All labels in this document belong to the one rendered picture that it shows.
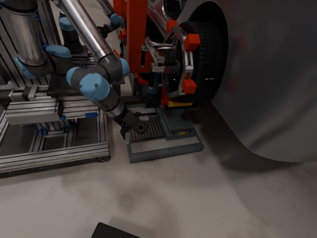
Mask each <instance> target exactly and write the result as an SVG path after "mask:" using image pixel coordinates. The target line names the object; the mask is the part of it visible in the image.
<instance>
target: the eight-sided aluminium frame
mask: <svg viewBox="0 0 317 238"><path fill-rule="evenodd" d="M174 34H175V35H176V36H177V37H178V38H179V40H180V41H181V44H182V56H183V72H182V76H181V79H180V83H179V87H178V90H177V91H174V90H173V88H172V86H171V85H170V83H169V80H168V74H165V76H164V74H161V77H162V85H163V87H164V89H165V91H166V93H167V96H168V97H169V98H176V97H178V96H182V95H185V92H184V91H183V89H182V88H181V86H182V82H183V80H184V79H190V78H191V76H192V73H193V66H194V65H193V58H192V51H185V50H184V40H185V39H186V37H187V36H188V34H187V33H186V32H185V31H184V30H183V29H182V28H181V27H180V26H172V28H171V29H170V31H169V32H168V34H167V35H166V37H165V38H164V41H163V43H166V44H171V42H172V41H173V38H174ZM161 56H165V51H162V54H161ZM165 77H166V79H165Z"/></svg>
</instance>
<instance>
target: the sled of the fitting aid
mask: <svg viewBox="0 0 317 238"><path fill-rule="evenodd" d="M155 112H156V115H157V117H158V120H159V123H160V125H161V128H162V131H163V133H164V136H165V139H166V140H173V139H179V138H186V137H193V136H196V134H197V131H196V129H195V127H194V128H193V129H186V130H178V131H170V132H169V131H168V128H167V126H166V123H165V121H164V118H163V116H162V113H161V111H160V108H159V105H156V106H155Z"/></svg>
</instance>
